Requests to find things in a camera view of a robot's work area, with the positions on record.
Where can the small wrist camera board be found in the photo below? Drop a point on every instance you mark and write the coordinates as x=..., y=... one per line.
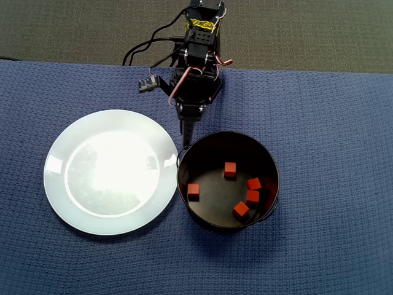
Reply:
x=146, y=84

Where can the yellow patterned tape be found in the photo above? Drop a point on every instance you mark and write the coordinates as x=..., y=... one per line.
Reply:
x=201, y=24

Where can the blue woven tablecloth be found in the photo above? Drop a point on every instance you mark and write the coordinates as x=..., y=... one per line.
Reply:
x=307, y=153

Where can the red cube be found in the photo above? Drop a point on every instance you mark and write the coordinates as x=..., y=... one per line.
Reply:
x=252, y=197
x=229, y=169
x=193, y=191
x=254, y=183
x=240, y=209

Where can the white round plate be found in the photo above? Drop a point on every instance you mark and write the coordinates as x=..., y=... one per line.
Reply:
x=92, y=199

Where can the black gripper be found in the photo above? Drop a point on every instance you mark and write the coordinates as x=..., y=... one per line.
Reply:
x=191, y=111

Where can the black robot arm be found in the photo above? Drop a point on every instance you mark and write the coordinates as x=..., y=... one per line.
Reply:
x=198, y=52

